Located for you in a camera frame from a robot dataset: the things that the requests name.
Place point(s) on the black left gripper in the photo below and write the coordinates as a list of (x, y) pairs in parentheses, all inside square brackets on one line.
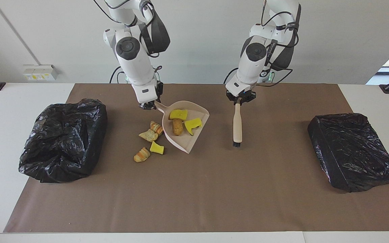
[(241, 97)]

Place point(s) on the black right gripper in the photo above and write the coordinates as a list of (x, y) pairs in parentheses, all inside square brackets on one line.
[(158, 91)]

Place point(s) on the beige hand brush black bristles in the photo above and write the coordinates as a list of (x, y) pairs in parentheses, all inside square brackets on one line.
[(237, 125)]

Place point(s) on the rounded yellow cheese chunk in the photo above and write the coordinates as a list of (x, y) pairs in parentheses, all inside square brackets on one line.
[(178, 114)]

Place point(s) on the brown bread roll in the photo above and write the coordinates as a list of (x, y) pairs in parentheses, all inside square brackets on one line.
[(177, 127)]

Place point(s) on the small yellow cheese wedge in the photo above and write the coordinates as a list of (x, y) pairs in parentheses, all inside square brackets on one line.
[(156, 147)]

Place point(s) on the golden croissant piece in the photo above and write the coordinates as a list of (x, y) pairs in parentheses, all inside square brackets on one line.
[(141, 155)]

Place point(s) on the notched yellow cheese chunk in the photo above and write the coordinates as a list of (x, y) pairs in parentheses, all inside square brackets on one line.
[(193, 125)]

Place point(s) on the pale pink plastic dustpan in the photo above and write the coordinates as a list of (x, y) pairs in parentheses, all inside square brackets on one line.
[(182, 143)]

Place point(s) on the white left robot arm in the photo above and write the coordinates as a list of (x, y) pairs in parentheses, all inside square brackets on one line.
[(253, 67)]

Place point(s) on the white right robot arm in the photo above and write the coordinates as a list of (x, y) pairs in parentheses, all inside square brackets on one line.
[(135, 67)]

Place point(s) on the open bin with black bag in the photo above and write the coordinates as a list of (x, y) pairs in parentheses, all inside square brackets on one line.
[(62, 141)]

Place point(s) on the striped orange croissant piece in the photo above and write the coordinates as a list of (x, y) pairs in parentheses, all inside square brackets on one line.
[(156, 128)]

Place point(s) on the pale flaky pastry piece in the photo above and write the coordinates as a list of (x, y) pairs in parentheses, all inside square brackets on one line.
[(149, 135)]

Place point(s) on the brown paper table mat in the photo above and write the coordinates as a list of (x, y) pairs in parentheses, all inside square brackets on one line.
[(282, 202)]

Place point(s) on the box wrapped in black bag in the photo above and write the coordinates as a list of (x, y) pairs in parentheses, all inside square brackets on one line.
[(349, 152)]

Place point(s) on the white wall outlet box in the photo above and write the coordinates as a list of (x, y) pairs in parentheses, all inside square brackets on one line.
[(41, 72)]

